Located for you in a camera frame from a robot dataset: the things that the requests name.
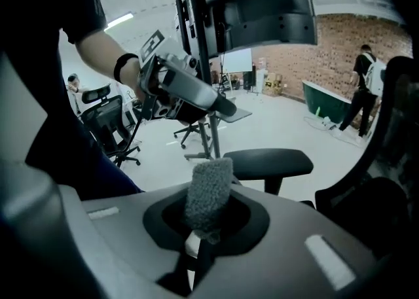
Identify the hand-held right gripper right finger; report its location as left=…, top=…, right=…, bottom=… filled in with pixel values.
left=192, top=183, right=374, bottom=299

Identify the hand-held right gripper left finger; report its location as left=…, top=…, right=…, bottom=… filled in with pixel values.
left=57, top=183, right=194, bottom=299

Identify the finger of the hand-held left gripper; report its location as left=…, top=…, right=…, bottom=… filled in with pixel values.
left=176, top=107, right=210, bottom=125
left=158, top=67, right=237, bottom=117

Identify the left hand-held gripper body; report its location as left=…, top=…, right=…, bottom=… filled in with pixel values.
left=137, top=29, right=197, bottom=120

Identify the grey cloth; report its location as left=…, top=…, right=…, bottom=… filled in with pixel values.
left=183, top=156, right=234, bottom=245

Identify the black chair armrest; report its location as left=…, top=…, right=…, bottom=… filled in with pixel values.
left=223, top=148, right=314, bottom=196

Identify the person's left forearm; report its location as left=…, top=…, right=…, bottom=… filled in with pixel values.
left=74, top=31, right=145, bottom=102

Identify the black monitor stand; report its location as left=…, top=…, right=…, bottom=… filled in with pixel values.
left=175, top=0, right=230, bottom=162

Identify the black wristband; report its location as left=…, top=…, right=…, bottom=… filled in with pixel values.
left=113, top=52, right=140, bottom=84

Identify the black stand tray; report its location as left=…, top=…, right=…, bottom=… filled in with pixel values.
left=212, top=107, right=253, bottom=124

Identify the whiteboard on stand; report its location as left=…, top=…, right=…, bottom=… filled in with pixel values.
left=219, top=48, right=254, bottom=91

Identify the black speaker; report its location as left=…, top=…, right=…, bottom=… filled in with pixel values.
left=242, top=70, right=257, bottom=92

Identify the ceiling light strip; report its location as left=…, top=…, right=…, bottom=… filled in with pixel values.
left=106, top=11, right=134, bottom=29

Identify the black mesh office chair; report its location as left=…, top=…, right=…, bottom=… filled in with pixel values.
left=299, top=55, right=419, bottom=259

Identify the stack of cardboard boxes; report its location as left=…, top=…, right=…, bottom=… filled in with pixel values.
left=261, top=71, right=289, bottom=97

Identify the large black monitor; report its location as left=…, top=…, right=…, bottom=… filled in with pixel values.
left=178, top=0, right=318, bottom=60

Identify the person's dark clothing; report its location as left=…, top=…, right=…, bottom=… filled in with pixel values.
left=6, top=0, right=145, bottom=201

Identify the green round tub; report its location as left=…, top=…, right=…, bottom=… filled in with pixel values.
left=301, top=80, right=353, bottom=124

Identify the white backpack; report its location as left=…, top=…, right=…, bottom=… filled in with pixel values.
left=363, top=52, right=388, bottom=97

